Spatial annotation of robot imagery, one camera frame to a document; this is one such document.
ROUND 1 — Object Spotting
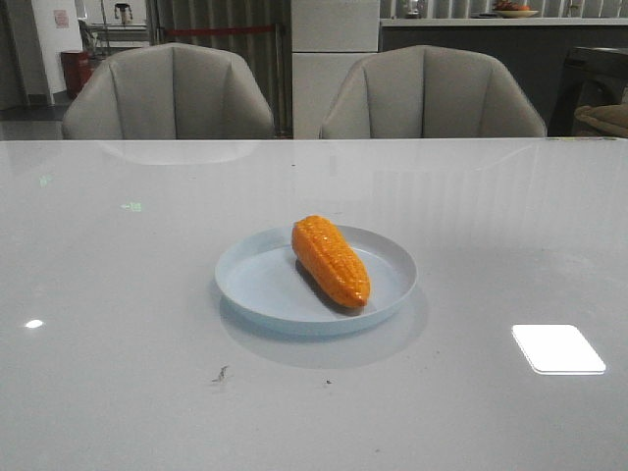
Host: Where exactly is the orange toy corn cob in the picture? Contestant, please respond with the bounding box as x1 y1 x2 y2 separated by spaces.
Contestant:
291 215 371 309

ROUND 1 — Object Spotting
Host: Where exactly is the light blue round plate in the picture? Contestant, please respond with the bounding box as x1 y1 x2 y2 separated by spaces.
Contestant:
215 226 417 338

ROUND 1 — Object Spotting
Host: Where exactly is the red trash bin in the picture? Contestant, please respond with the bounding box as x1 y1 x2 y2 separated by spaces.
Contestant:
60 51 92 98

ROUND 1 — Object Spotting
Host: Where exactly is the left beige upholstered chair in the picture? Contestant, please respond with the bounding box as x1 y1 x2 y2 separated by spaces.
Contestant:
62 43 275 140

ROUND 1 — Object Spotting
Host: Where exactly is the beige upholstered chair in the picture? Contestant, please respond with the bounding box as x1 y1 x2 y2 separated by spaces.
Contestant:
320 45 547 139
62 43 275 140

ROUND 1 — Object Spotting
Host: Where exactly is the red barrier belt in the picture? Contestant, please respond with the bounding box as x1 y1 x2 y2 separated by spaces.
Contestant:
164 25 276 37

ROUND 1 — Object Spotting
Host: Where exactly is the grey counter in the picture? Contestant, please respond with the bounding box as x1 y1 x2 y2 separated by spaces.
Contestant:
379 18 627 126

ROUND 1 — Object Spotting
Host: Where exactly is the pink wall notice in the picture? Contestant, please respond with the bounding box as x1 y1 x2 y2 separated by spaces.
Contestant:
53 10 69 28

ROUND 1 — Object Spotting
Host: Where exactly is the white cabinet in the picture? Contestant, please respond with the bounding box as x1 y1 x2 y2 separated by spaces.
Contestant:
290 1 380 139

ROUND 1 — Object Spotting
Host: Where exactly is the fruit bowl on counter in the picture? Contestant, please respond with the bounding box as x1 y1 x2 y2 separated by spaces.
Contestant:
493 0 538 19

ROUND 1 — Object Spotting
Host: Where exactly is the right beige upholstered chair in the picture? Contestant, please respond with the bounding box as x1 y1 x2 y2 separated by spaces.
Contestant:
320 45 547 139

